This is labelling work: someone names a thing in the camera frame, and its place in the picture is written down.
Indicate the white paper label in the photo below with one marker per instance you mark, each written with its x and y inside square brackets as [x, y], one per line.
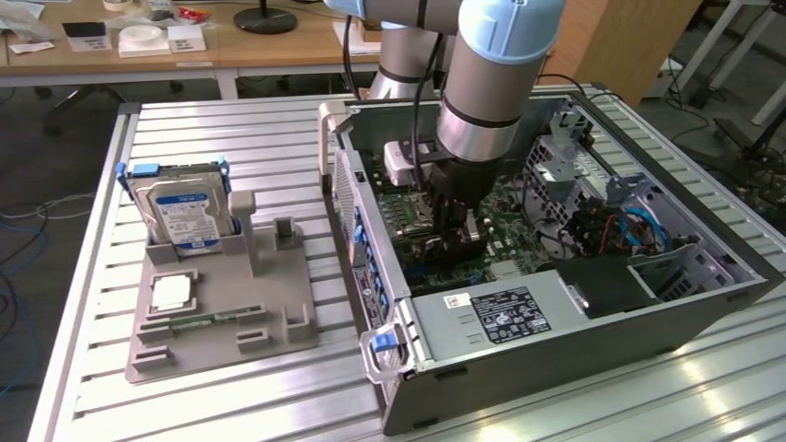
[30, 47]

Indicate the grey power supply unit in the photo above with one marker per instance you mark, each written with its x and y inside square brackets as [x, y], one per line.
[441, 340]

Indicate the silver chipset heatsink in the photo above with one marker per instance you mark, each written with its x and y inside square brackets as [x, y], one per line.
[505, 271]

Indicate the blue case latch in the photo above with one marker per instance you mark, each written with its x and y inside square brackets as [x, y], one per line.
[383, 344]

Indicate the black round lamp base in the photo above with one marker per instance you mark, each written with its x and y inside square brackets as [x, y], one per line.
[265, 20]

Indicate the hard disk with blue caddy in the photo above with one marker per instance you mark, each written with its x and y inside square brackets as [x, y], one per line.
[177, 216]

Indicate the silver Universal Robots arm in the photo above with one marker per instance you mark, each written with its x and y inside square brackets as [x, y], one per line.
[491, 92]

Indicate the white box with tape roll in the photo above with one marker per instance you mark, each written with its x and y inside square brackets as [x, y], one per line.
[144, 41]

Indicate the white labelled box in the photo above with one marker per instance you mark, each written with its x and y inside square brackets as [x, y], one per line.
[185, 39]

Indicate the metal disk bay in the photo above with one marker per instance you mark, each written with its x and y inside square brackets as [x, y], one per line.
[689, 269]

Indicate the perforated metal drive cage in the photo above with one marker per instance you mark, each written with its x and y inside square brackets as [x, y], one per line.
[561, 177]

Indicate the black equipment stand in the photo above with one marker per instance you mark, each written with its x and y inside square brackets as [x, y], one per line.
[736, 133]

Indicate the black chair base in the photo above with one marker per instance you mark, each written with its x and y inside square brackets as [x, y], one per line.
[66, 103]

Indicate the white box with black lid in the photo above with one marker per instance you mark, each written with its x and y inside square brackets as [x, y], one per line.
[85, 37]

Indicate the open dark grey PC case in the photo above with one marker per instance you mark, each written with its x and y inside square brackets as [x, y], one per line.
[552, 382]

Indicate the white paper stack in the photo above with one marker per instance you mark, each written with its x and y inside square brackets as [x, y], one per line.
[364, 43]

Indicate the wooden cabinet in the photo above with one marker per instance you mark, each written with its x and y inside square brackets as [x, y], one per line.
[625, 46]

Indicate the white table frame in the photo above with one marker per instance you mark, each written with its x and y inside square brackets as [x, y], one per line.
[768, 108]

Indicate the metal CPU socket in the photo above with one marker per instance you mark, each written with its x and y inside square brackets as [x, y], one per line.
[423, 212]

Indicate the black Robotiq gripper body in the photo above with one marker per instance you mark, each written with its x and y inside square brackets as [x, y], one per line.
[463, 184]

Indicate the wooden desk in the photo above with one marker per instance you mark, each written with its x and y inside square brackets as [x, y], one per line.
[276, 50]

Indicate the green RAM stick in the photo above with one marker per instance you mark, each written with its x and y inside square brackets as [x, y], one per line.
[196, 320]

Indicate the grey plastic parts rack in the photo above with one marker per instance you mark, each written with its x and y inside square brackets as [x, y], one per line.
[233, 285]

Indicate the green motherboard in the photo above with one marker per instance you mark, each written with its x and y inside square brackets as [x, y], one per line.
[521, 239]

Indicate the silver CPU chip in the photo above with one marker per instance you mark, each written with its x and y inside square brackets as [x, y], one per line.
[169, 294]

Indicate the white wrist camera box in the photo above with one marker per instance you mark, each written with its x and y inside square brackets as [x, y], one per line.
[399, 163]

